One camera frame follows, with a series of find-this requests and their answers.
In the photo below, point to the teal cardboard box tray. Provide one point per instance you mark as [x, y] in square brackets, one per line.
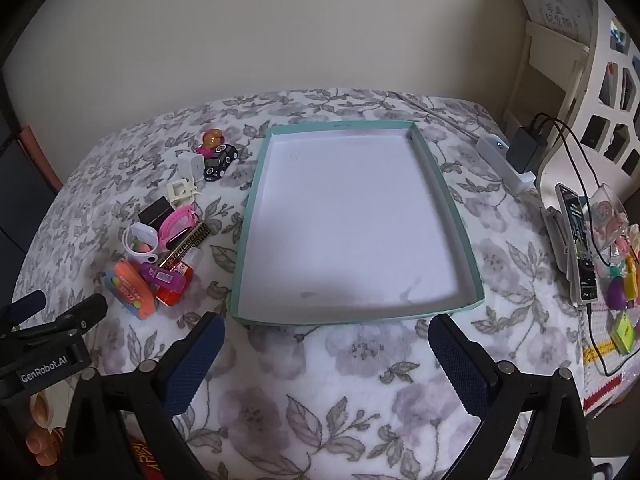
[350, 220]

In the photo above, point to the clear plastic container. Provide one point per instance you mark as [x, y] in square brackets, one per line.
[607, 220]

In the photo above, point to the magenta rectangular case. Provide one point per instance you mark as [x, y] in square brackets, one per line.
[160, 275]

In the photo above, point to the colourful crochet mat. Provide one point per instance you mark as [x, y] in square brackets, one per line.
[602, 390]

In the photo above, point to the round white sign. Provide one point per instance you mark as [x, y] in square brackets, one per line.
[555, 5]

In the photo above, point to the gold black patterned lighter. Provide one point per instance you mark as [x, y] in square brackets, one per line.
[189, 246]

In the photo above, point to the yellow-green cube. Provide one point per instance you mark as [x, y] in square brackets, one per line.
[625, 332]

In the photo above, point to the purple toy egg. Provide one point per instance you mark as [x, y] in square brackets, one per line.
[620, 291]

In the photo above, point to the white power strip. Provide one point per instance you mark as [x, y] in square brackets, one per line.
[500, 156]

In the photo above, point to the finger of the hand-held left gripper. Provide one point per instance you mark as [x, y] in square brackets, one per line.
[30, 304]
[85, 310]

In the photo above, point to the pink watch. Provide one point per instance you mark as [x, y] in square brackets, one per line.
[177, 224]

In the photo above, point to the red glue bottle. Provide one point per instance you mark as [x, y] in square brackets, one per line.
[176, 284]

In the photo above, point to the black toy car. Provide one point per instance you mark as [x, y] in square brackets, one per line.
[220, 161]

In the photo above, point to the white round case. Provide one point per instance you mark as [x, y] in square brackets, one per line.
[140, 242]

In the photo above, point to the orange board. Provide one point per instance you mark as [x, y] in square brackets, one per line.
[32, 157]

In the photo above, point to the small black box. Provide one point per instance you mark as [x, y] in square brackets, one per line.
[155, 212]

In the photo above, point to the brown dog toy figure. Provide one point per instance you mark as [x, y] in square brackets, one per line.
[212, 140]

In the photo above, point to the cream plastic clip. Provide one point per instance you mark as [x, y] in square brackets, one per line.
[181, 191]

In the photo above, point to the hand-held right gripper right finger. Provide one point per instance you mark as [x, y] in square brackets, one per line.
[460, 365]

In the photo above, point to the dark cabinet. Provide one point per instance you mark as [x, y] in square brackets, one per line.
[20, 200]

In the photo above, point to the white phone stand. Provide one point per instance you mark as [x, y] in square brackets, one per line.
[554, 235]

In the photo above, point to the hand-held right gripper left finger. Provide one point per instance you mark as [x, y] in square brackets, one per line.
[195, 360]

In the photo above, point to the red printed packet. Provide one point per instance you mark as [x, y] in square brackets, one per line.
[145, 455]

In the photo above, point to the person's left hand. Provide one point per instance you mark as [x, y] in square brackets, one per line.
[40, 442]

